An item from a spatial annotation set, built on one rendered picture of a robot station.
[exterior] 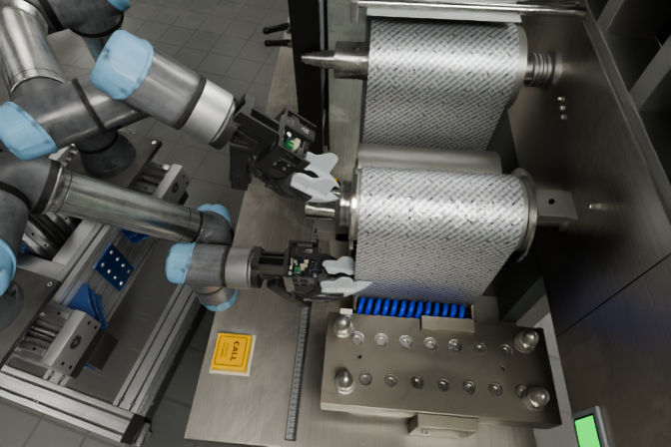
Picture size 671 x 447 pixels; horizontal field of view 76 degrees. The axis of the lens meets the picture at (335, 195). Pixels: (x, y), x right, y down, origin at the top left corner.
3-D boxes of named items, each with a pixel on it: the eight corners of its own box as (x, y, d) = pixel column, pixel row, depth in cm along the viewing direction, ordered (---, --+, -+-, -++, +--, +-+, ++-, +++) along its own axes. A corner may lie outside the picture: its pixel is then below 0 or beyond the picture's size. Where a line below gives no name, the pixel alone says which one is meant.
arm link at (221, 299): (237, 262, 96) (227, 238, 87) (240, 311, 89) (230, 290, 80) (201, 268, 95) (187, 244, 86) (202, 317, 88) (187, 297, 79)
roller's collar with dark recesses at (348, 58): (336, 63, 81) (336, 33, 76) (367, 64, 81) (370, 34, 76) (334, 86, 78) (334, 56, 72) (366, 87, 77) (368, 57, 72)
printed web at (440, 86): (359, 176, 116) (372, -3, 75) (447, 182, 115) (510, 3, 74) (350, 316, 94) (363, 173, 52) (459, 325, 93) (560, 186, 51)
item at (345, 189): (340, 204, 75) (342, 170, 70) (352, 205, 75) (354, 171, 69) (337, 235, 69) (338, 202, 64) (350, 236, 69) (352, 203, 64)
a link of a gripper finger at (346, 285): (372, 286, 72) (318, 281, 73) (370, 300, 77) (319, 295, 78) (373, 269, 74) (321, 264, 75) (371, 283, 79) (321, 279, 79)
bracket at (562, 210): (528, 194, 67) (533, 186, 66) (566, 196, 67) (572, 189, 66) (534, 221, 65) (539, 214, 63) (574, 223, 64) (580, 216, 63)
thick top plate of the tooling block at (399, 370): (329, 321, 87) (328, 310, 82) (531, 337, 85) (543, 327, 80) (321, 409, 77) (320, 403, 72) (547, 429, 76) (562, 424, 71)
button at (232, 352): (221, 335, 92) (218, 332, 90) (253, 338, 92) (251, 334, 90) (213, 370, 88) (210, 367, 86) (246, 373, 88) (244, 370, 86)
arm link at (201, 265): (185, 254, 85) (171, 232, 78) (240, 258, 84) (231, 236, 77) (173, 292, 80) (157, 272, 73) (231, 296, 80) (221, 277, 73)
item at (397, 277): (352, 293, 85) (356, 249, 69) (473, 302, 84) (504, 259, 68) (352, 296, 84) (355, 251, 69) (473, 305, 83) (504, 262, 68)
